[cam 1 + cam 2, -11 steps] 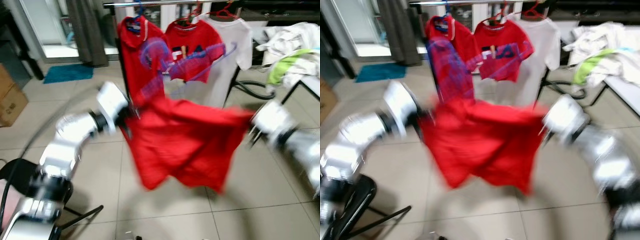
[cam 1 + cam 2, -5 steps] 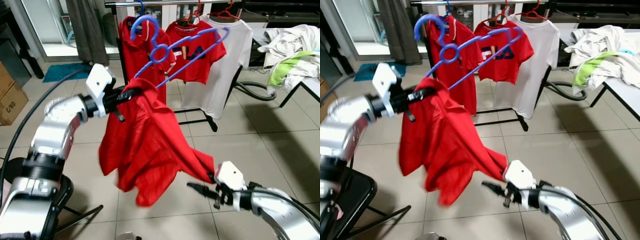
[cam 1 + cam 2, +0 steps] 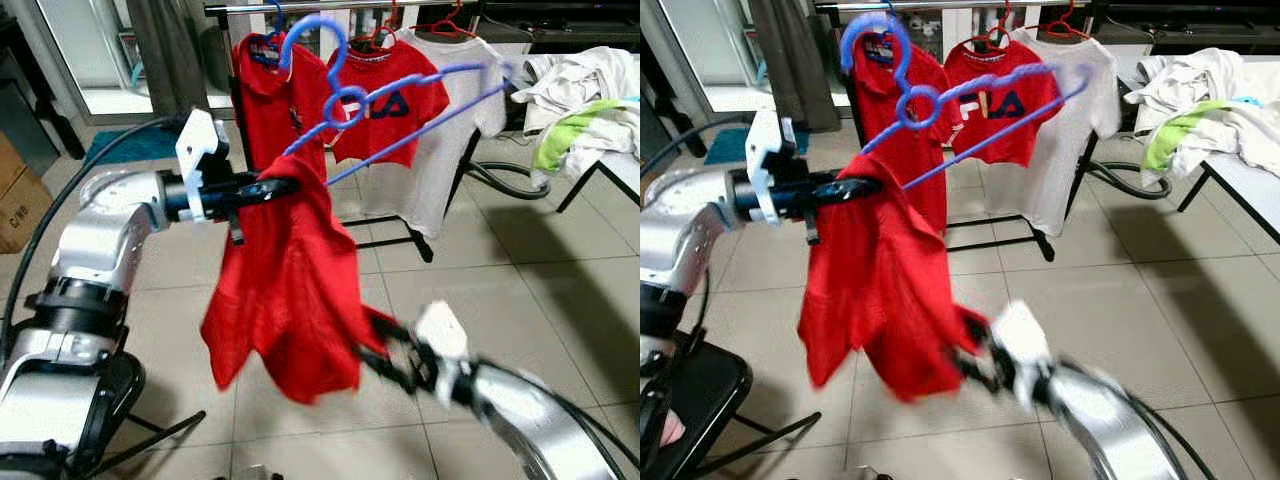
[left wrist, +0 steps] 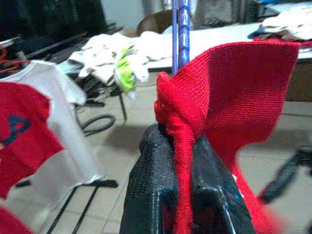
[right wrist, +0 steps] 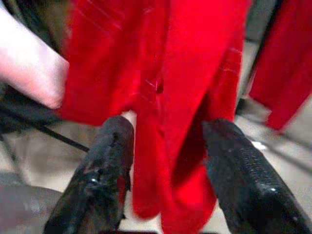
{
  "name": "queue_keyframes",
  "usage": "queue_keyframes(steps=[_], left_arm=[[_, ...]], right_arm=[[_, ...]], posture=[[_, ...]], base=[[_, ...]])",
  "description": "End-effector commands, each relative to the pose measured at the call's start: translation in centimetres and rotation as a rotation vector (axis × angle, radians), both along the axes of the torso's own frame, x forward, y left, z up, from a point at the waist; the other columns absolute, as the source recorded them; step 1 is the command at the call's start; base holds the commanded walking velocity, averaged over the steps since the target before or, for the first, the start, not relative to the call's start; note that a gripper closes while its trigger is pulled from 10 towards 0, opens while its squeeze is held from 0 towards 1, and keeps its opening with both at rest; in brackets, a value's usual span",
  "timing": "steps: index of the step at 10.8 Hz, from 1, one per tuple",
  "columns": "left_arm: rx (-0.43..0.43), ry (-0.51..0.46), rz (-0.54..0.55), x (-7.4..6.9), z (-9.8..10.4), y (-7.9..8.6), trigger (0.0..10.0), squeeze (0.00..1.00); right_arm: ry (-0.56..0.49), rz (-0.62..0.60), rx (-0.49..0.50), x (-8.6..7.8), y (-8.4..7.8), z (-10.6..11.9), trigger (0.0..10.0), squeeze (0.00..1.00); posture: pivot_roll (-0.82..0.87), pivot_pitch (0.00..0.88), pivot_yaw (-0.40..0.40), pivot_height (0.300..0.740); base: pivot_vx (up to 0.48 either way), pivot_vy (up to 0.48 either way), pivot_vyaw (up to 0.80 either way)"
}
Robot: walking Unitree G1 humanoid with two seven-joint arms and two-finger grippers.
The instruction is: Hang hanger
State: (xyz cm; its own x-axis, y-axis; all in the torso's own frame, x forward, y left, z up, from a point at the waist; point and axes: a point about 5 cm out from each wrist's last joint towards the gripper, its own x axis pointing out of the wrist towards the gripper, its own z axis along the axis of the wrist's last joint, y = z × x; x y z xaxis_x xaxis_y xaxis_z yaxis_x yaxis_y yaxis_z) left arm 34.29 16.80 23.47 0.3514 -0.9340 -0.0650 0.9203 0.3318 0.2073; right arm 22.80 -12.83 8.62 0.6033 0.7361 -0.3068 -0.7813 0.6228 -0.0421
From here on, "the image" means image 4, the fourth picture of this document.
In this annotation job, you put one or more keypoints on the blue plastic clothes hanger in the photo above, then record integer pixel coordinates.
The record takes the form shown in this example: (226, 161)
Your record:
(182, 36)

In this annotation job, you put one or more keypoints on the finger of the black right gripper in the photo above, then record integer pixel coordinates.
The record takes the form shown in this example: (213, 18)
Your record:
(285, 178)

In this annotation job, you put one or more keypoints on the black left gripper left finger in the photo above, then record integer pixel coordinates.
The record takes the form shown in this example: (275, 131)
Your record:
(146, 170)

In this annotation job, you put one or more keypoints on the metal clothes rack black frame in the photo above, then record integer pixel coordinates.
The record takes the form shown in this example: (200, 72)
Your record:
(107, 183)

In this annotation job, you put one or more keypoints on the red FILA T-shirt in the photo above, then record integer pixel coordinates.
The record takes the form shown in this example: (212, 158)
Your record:
(24, 122)

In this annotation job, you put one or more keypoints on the blue jeans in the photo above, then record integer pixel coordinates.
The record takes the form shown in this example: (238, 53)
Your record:
(256, 33)

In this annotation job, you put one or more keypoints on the lime green white garment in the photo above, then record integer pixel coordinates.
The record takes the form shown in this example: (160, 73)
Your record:
(125, 75)

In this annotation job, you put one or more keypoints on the plain red shirt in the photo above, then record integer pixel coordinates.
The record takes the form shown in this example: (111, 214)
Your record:
(243, 92)

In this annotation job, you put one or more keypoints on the cream denim jacket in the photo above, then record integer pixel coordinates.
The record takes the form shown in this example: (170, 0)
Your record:
(287, 24)

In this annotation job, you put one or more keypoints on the red plastic clothes hanger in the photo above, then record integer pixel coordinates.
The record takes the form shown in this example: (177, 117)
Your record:
(9, 64)

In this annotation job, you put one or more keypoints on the large white table black legs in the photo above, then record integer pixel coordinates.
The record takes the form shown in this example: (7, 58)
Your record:
(219, 36)

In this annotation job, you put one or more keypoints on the white crumpled garment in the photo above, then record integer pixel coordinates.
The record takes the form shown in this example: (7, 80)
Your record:
(102, 51)

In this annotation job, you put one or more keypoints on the white T-shirt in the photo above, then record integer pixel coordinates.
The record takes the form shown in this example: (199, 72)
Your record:
(61, 122)

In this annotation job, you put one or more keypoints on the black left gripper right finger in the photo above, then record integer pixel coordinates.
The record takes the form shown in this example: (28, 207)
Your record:
(209, 175)

